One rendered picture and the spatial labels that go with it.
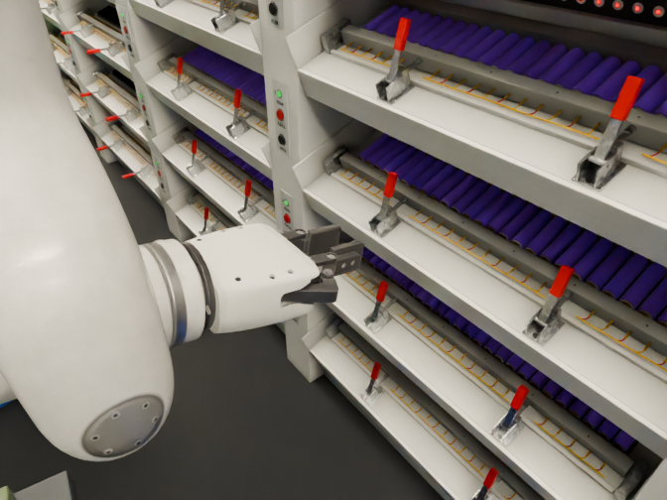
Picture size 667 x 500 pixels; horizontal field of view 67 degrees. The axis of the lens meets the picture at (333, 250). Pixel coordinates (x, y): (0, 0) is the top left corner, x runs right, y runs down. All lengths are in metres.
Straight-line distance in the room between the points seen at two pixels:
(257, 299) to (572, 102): 0.36
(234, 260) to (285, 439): 0.74
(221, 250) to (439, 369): 0.48
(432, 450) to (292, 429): 0.32
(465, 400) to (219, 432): 0.56
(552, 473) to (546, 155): 0.42
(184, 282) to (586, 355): 0.43
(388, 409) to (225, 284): 0.66
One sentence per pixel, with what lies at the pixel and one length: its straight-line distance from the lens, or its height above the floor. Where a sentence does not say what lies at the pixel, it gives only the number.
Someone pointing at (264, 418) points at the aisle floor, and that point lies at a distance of 1.15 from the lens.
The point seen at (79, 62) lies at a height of 0.40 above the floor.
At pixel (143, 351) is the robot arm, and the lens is 0.29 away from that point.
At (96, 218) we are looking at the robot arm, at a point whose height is 0.81.
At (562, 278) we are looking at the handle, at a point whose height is 0.60.
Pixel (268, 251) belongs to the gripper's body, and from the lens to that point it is 0.44.
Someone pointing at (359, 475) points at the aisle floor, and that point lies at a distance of 1.08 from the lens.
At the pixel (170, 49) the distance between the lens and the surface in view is 1.45.
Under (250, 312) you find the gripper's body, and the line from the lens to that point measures 0.41.
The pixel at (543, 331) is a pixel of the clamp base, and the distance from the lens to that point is 0.60.
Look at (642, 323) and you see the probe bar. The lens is 0.62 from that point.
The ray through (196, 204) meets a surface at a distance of 1.57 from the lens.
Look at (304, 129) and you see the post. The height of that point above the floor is 0.62.
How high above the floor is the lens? 0.94
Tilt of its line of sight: 37 degrees down
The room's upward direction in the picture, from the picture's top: straight up
